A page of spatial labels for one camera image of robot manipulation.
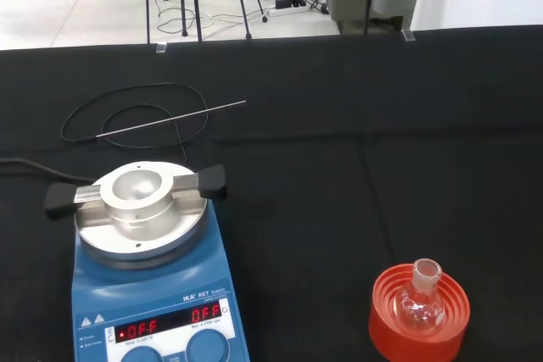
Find black bench cloth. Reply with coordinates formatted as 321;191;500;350
0;24;543;362

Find thin metal probe rod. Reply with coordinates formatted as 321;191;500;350
95;100;247;139

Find white power strip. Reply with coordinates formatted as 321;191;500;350
270;0;309;16

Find blue-base heater with display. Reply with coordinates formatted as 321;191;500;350
72;161;251;362

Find thin black probe cable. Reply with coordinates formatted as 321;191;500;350
61;81;210;166

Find aluminium heating block black handles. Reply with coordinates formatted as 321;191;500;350
44;164;227;241

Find orange-red ribbed flask ring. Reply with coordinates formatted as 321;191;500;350
367;263;471;362

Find thick black power cable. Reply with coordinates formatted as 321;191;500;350
0;158;97;183

